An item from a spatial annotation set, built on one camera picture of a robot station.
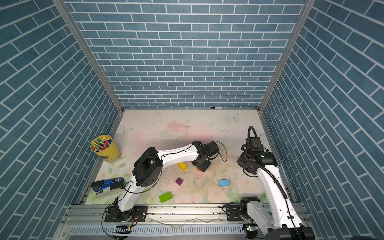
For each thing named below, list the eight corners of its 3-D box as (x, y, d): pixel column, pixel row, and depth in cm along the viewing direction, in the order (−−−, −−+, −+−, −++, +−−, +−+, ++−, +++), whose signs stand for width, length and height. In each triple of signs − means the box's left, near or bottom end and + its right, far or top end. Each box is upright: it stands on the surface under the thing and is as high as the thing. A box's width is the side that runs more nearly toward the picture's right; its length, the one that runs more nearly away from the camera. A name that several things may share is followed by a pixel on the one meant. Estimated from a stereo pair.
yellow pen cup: (99, 164, 93) (85, 152, 81) (107, 147, 101) (95, 134, 89) (118, 164, 93) (107, 152, 81) (125, 147, 101) (115, 134, 89)
